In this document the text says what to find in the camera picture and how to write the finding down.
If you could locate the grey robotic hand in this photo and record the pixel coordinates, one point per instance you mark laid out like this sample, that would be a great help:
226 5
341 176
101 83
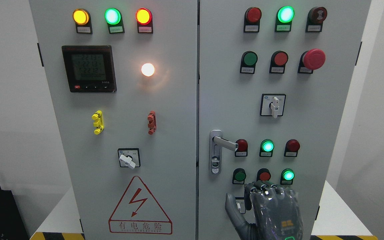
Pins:
276 213

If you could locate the silver door handle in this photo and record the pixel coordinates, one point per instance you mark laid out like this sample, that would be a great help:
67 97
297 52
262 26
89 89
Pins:
216 143

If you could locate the grey right cabinet door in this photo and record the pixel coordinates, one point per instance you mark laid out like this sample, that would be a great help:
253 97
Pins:
231 101

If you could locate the grey cabinet door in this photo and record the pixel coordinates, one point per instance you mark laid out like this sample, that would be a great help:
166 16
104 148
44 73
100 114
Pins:
231 101
168 157

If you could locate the grey left cabinet door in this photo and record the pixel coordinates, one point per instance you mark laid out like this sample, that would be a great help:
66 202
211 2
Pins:
168 157

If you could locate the green indicator light lower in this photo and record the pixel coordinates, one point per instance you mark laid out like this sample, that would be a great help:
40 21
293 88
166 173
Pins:
287 177

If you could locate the green indicator light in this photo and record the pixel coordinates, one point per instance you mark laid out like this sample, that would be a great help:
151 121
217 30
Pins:
114 21
284 19
266 148
287 177

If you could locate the red push button lower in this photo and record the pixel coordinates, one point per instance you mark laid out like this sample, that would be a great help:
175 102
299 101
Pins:
263 175

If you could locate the red push button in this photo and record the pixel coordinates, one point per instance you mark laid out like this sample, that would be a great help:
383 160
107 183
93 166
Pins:
278 62
263 175

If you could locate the green push button lower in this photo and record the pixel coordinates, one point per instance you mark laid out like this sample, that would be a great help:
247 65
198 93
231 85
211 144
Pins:
239 176

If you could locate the green push button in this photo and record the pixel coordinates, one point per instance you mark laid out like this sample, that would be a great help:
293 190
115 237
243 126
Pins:
239 176
248 62

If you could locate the green indicator light middle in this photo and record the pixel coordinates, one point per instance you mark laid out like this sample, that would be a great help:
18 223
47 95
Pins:
266 148

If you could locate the red indicator light middle right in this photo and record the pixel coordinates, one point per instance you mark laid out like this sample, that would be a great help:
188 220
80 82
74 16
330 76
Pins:
291 148

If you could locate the red indicator light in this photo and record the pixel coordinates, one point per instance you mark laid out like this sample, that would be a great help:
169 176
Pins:
252 18
291 148
241 150

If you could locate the red indicator light middle left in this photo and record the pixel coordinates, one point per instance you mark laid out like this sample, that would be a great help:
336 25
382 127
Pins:
241 150

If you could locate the red electric warning sticker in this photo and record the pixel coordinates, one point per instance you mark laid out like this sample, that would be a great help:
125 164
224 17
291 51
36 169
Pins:
139 212

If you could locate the red push button upper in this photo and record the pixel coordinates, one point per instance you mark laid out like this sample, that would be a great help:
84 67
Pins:
278 62

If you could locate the red terminal clip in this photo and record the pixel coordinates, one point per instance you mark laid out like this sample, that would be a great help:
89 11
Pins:
152 122

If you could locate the green push button upper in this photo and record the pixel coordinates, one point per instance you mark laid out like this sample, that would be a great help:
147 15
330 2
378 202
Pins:
248 62

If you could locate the red emergency stop button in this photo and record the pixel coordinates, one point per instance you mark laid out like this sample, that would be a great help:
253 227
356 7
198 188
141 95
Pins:
311 60

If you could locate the white glowing lamp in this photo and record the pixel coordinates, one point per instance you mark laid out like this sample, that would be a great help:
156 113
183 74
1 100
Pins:
148 69

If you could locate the green indicator light top right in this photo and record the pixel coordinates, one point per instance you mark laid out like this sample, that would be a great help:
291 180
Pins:
284 19

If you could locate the red indicator light top right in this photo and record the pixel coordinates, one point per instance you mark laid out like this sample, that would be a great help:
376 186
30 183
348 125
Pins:
252 18

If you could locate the dark red buzzer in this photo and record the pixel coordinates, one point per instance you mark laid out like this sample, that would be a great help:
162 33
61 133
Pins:
315 19

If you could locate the yellow terminal clip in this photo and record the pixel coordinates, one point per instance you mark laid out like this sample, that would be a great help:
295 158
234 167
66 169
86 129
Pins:
97 117

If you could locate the black digital power meter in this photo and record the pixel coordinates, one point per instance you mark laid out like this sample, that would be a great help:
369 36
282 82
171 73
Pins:
89 69

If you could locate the red-orange indicator light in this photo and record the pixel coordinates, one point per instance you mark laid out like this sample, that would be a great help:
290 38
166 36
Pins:
144 21

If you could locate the green indicator light top left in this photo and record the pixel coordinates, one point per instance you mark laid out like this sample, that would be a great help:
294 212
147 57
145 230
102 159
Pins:
114 21

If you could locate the black box with antenna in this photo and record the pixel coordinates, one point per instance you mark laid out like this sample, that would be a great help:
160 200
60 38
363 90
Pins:
11 223

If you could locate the yellow indicator light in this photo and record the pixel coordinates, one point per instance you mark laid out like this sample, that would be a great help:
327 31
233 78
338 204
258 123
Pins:
82 19

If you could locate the white rotary switch lower right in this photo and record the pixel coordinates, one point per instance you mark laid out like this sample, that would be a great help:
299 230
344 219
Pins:
240 205

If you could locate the white rotary switch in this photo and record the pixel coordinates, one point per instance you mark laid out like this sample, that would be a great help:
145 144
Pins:
240 205
272 105

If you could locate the white rotary switch upper right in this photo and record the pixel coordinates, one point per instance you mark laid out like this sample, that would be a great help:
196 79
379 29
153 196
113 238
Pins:
272 105

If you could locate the white rotary switch left door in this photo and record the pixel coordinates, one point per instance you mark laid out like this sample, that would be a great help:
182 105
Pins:
129 157

